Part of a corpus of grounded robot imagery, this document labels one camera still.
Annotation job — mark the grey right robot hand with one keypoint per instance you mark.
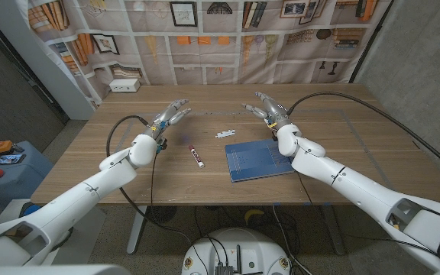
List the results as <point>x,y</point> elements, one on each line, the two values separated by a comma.
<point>273,112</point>

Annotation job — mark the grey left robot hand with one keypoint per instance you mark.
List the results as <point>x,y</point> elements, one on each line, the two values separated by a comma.
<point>164,118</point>

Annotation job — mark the white puzzle piece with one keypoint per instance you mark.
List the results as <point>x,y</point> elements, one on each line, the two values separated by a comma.
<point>221,134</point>
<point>230,132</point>

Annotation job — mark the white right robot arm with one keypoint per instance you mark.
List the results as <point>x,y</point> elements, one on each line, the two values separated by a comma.
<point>357,187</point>

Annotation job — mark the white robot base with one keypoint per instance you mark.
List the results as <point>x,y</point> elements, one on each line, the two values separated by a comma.
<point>243,248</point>

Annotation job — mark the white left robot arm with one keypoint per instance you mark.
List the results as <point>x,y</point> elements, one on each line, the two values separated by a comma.
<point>71,206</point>

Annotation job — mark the maroon dry erase marker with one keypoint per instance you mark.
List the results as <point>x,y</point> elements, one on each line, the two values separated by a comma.
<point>196,156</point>

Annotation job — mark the blue notebook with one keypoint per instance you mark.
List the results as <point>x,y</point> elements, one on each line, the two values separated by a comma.
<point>256,160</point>

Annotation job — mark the white power outlet box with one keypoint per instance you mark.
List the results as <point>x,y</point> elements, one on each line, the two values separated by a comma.
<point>124,85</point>

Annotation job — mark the printed bookshelf backdrop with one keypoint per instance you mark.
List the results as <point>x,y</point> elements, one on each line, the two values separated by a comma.
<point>212,49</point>

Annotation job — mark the black round disc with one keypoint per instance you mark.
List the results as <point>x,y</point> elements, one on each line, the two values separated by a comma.
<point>164,214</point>

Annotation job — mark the yellow object under table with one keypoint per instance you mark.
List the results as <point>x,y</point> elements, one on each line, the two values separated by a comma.
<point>253,214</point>

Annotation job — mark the white table leg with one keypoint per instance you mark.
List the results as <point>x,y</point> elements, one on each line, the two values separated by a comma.
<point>136,229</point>

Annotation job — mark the black backdrop stand pole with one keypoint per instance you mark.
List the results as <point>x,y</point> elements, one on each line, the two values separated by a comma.
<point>370,45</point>

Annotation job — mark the grey table leg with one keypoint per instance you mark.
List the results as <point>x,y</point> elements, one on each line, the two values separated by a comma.
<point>334,233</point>

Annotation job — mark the blue-grey cart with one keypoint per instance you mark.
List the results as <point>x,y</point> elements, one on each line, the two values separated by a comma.
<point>17,179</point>

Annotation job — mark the smartphone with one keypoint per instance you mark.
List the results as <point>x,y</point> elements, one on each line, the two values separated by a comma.
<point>9,159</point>

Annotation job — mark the orange handheld device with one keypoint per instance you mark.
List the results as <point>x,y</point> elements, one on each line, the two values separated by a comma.
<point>3,146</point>

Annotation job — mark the white robot torso edge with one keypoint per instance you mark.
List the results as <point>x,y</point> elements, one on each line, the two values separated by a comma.
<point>52,270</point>

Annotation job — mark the white wall column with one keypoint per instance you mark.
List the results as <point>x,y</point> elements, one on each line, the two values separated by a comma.
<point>52,76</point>

